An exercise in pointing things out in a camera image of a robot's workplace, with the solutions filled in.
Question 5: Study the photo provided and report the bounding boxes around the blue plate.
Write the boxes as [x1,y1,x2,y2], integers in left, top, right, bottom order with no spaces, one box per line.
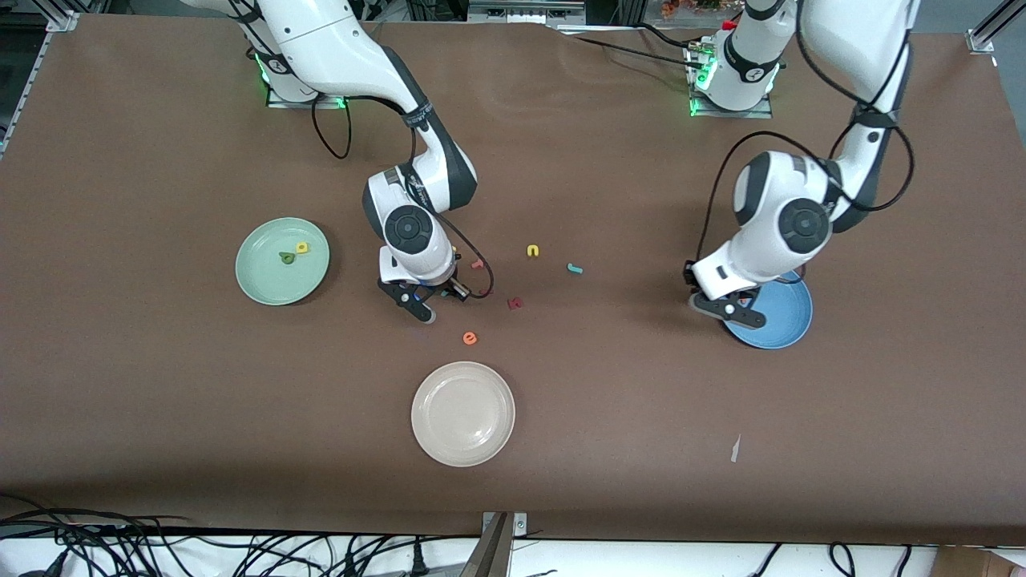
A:
[721,271,814,350]

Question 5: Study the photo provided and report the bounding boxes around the beige plate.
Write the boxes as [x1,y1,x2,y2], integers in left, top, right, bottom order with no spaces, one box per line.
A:
[410,361,516,468]

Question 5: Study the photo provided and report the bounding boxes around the green plate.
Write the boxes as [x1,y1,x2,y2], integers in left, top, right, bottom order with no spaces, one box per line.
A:
[235,217,331,307]

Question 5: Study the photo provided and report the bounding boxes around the brown table cover sheet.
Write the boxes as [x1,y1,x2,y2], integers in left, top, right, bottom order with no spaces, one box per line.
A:
[0,12,1026,547]

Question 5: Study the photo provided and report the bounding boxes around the grey angled metal bar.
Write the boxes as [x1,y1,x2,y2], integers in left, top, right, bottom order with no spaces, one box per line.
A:
[458,513,515,577]

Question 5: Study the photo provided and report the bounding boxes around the cardboard box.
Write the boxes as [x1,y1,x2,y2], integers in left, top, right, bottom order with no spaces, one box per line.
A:
[934,545,1026,577]

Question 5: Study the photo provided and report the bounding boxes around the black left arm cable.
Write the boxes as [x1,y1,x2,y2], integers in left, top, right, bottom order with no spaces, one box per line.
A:
[697,0,917,281]

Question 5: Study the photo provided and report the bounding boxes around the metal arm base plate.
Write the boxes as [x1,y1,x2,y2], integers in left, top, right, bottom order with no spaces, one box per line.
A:
[266,87,353,110]
[688,44,774,119]

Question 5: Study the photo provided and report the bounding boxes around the black base power cable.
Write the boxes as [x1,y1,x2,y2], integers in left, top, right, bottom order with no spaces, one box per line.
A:
[561,30,700,67]

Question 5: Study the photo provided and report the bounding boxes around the silver aluminium frame rail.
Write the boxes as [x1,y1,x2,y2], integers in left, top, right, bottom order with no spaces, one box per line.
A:
[0,0,83,157]
[966,0,1026,55]

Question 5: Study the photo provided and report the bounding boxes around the black floor cable bundle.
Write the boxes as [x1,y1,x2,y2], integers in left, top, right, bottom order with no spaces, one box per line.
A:
[0,493,482,577]

